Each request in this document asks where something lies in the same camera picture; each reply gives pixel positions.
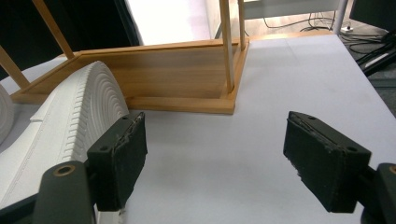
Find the black monitor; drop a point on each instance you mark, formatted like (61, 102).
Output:
(373, 12)

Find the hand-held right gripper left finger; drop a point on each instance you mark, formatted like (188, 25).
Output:
(120, 161)

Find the white metal table frame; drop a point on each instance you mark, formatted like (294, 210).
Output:
(289, 6)

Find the black curtain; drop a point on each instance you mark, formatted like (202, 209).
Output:
(93, 25)

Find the white power strip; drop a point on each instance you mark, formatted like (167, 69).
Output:
(347, 29)

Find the white panel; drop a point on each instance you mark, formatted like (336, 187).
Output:
(168, 20)

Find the white sneaker shoe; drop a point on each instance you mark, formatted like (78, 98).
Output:
(62, 112)

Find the wooden shoe rack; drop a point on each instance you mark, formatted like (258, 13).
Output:
(174, 74)

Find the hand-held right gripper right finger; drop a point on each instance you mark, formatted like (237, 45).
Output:
(323, 168)

